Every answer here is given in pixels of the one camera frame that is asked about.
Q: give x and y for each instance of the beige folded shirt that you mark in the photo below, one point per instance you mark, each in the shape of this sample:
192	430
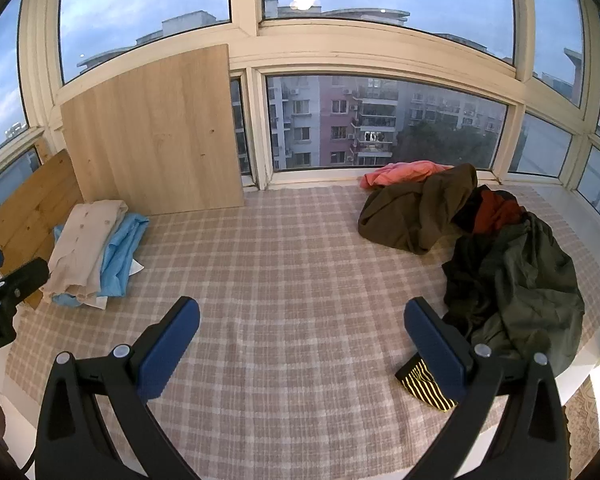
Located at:
80	245

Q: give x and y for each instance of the plaid blanket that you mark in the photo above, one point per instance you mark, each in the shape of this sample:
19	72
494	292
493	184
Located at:
290	285

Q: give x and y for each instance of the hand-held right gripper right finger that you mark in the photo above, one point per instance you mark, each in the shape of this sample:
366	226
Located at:
435	355

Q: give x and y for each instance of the light wooden board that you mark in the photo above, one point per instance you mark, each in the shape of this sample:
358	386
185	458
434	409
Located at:
155	130

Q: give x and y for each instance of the pink garment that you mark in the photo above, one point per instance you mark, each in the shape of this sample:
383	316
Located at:
405	172

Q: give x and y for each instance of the apartment buildings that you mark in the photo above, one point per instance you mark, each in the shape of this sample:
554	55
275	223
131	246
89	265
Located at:
340	120

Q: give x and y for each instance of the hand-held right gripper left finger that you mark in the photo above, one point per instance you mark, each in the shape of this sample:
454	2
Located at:
167	350

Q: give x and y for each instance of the olive brown garment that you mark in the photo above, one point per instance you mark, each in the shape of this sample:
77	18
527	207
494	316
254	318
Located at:
410	210

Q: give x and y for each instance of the red garment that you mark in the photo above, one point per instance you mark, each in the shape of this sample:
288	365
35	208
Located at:
495	210

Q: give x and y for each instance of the dark green jacket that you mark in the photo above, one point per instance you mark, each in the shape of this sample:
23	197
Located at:
530	285

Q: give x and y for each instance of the patterned rug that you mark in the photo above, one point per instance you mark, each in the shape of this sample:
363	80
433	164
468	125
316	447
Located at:
585	425

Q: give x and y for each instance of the blue folded garment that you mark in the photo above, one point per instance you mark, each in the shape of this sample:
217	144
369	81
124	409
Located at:
122	255

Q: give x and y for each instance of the darker wooden board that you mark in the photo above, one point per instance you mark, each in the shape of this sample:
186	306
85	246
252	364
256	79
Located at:
25	220

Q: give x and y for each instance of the black yellow striped garment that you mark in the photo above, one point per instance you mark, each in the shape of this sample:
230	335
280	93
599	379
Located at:
420	382

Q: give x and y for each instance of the white folded cloth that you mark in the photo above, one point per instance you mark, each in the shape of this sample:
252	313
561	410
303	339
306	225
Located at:
136	266

